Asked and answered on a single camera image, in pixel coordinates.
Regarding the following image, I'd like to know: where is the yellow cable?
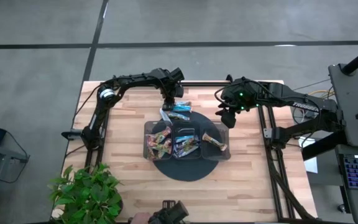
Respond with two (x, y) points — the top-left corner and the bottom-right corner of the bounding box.
(308, 89), (335, 100)

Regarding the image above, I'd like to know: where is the white paper sheet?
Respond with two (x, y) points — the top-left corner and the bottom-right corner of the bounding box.
(297, 136), (319, 174)

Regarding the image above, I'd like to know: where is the black operator desk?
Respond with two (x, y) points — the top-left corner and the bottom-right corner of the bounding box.
(328, 63), (358, 224)

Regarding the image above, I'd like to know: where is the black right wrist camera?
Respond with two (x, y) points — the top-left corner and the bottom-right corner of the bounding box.
(222, 111), (237, 129)

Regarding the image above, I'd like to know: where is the dark blue Chewy granola bar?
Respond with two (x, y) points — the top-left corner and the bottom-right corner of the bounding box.
(173, 144), (200, 158)
(174, 138), (201, 153)

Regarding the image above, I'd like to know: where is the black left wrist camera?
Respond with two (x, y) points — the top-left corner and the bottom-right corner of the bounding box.
(174, 85), (185, 100)

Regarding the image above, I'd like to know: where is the round dark woven placemat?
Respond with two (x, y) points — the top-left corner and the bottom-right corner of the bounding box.
(151, 111), (224, 182)

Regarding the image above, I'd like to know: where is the black cable bundle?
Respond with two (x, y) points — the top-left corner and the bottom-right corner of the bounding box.
(267, 149), (318, 222)

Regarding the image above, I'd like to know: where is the translucent grey plastic bin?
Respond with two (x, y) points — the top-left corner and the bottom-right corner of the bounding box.
(143, 120), (174, 161)
(172, 119), (203, 160)
(201, 120), (231, 162)

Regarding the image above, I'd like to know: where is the large green potted plant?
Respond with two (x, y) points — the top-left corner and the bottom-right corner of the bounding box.
(47, 163), (124, 224)

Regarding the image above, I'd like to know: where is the person's hand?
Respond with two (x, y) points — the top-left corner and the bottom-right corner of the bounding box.
(131, 212), (151, 224)

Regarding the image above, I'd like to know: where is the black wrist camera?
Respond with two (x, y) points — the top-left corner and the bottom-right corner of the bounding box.
(174, 85), (185, 100)
(222, 111), (237, 129)

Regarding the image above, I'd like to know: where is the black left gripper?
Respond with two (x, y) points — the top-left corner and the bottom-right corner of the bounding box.
(162, 81), (177, 112)

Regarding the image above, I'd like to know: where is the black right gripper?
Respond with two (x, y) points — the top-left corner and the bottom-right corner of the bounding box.
(215, 78), (255, 118)

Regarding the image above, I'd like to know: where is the tan granola bar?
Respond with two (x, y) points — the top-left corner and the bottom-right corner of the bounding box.
(201, 133), (229, 152)

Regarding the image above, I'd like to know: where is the thick black support strut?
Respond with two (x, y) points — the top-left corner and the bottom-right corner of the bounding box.
(301, 130), (348, 162)

